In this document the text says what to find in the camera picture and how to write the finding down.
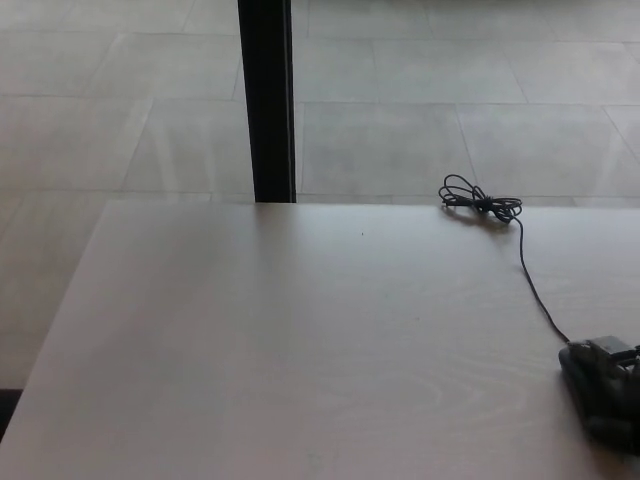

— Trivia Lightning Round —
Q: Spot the black mouse cable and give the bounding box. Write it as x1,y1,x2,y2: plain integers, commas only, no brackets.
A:
438,173,572,344

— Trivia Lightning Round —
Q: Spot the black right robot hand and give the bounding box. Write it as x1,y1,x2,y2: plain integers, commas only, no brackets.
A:
570,335,640,401

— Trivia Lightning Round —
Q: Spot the black vertical frame post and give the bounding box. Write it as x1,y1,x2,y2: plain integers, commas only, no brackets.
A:
237,0,298,204

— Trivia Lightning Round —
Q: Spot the black computer mouse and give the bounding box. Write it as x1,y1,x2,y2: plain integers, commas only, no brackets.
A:
557,341,640,457

